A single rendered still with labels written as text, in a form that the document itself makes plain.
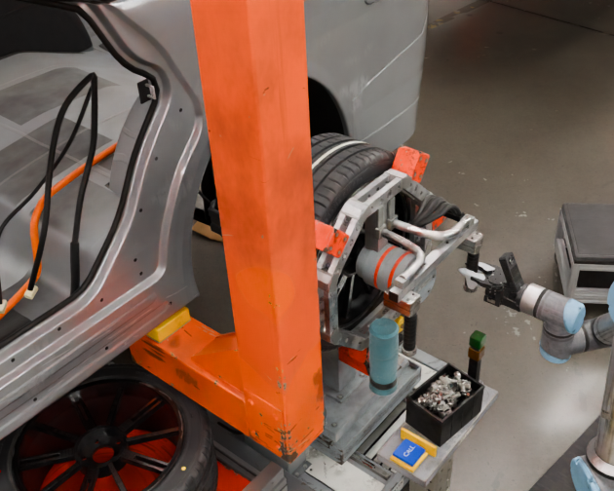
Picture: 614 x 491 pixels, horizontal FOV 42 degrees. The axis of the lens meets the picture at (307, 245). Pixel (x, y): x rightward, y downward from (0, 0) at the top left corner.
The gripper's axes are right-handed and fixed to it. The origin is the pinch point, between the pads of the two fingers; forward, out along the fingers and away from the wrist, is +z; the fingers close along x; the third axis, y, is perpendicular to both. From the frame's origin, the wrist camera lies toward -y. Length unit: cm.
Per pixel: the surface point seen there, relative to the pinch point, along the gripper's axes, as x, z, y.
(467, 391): -20.6, -14.8, 27.9
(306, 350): -62, 12, -7
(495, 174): 171, 75, 82
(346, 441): -32, 23, 68
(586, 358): 69, -22, 83
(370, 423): -21, 21, 68
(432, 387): -27.4, -6.6, 25.7
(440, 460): -40, -18, 38
